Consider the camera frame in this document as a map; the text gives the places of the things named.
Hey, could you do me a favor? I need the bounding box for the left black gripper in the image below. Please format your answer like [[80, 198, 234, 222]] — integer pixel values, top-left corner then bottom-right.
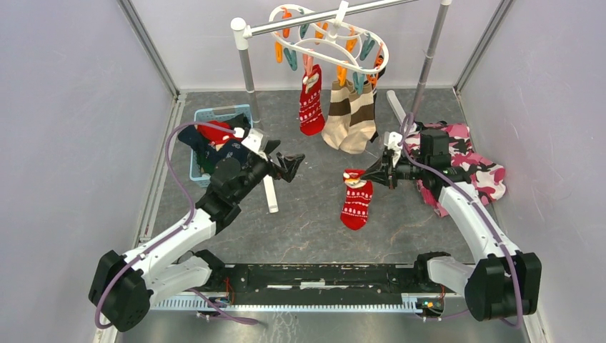
[[232, 140, 304, 203]]

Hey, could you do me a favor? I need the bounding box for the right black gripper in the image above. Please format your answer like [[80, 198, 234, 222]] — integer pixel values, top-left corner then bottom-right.
[[359, 150, 428, 190]]

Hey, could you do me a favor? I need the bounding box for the teal clothespin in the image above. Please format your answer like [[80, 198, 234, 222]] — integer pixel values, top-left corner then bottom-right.
[[359, 33, 376, 61], [283, 48, 298, 71], [352, 72, 366, 95]]

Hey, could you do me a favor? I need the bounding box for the orange clothespin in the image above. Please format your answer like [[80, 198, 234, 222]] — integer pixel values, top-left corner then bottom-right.
[[337, 65, 348, 86], [366, 43, 385, 89], [274, 41, 283, 64], [345, 27, 358, 53]]

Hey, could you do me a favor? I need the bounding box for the pink clothespin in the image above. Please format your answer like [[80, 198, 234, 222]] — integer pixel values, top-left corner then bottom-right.
[[302, 54, 314, 77]]

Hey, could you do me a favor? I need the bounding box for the pink camouflage bag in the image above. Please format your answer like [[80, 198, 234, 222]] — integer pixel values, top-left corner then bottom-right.
[[405, 121, 507, 205]]

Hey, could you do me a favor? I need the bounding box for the white clip hanger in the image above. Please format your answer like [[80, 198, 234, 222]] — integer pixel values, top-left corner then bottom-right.
[[251, 1, 396, 78]]

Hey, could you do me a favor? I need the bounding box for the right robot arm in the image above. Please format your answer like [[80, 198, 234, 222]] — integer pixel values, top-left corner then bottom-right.
[[362, 129, 542, 322]]

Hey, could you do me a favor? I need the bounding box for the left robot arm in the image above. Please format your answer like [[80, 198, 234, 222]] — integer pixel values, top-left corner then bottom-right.
[[89, 149, 305, 332]]

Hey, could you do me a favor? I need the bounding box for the navy blue sock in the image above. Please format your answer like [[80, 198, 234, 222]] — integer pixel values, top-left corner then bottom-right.
[[177, 124, 249, 174]]

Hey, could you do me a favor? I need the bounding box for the light blue plastic basket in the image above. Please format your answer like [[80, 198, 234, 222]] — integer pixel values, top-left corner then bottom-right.
[[189, 104, 253, 189]]

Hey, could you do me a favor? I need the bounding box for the silver white drying rack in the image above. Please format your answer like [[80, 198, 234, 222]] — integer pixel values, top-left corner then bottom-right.
[[229, 0, 453, 215]]

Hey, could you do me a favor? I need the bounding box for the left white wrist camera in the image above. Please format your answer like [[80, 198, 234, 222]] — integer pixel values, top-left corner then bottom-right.
[[234, 127, 269, 161]]

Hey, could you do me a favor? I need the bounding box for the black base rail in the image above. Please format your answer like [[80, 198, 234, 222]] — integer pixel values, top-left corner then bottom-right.
[[179, 262, 461, 307]]

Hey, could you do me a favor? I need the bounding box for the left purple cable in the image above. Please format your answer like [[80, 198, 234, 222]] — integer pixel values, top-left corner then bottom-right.
[[94, 121, 259, 330]]

